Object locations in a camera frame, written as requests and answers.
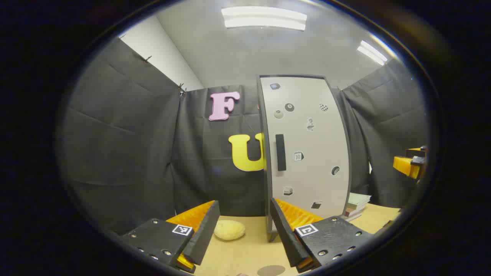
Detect small ceiling light panel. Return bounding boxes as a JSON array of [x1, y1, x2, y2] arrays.
[[357, 40, 388, 66]]

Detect large ceiling light panel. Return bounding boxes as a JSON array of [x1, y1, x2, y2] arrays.
[[221, 6, 307, 31]]

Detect black backdrop cloth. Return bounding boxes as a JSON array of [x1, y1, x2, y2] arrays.
[[58, 36, 428, 236]]

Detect black cabinet door handle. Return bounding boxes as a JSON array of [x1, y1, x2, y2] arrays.
[[275, 134, 287, 171]]

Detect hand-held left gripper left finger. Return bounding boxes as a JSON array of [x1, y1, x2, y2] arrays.
[[119, 200, 221, 273]]

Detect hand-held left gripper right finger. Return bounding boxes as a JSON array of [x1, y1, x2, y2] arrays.
[[270, 197, 374, 273]]

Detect green book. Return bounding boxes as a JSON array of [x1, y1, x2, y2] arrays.
[[347, 193, 372, 210]]

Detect round brown coaster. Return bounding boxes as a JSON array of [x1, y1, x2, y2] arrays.
[[257, 265, 286, 276]]

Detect dark grey cabinet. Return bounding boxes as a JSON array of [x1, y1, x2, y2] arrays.
[[256, 74, 352, 243]]

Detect yellow sponge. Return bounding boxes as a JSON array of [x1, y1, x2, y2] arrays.
[[214, 220, 246, 241]]

